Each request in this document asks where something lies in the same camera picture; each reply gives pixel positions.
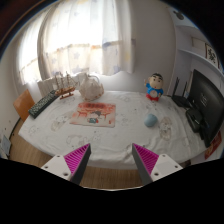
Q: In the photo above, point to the framed calligraphy picture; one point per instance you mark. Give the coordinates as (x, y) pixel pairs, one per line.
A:
(211, 55)

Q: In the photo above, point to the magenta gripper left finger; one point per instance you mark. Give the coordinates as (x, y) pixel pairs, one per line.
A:
(71, 166)

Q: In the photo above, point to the red paper card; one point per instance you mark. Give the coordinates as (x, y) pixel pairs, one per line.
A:
(214, 145)

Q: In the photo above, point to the white sheer curtain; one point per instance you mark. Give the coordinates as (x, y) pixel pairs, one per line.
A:
(75, 36)

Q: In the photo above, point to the black computer keyboard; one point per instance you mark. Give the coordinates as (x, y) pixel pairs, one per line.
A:
(42, 104)

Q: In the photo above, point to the white crumpled bag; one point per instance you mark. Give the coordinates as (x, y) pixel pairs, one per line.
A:
(91, 88)

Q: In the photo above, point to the white wall shelf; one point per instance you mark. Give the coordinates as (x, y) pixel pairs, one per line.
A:
(190, 51)

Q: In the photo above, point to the white patterned table cloth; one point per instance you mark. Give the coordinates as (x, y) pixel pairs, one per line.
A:
(111, 147)

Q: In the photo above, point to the black computer monitor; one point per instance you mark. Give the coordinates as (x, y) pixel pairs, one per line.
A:
(205, 97)

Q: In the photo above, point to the wooden model sailing ship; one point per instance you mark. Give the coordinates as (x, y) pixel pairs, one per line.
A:
(65, 85)

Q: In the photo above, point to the orange wooden chair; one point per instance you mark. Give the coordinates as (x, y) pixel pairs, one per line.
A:
(23, 103)

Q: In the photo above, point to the black monitor stand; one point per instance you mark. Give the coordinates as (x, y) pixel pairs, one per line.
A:
(196, 121)

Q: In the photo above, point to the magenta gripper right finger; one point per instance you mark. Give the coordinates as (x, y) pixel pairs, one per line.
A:
(152, 167)

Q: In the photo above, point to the cartoon boy figurine clock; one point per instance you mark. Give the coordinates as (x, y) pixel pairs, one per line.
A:
(154, 86)

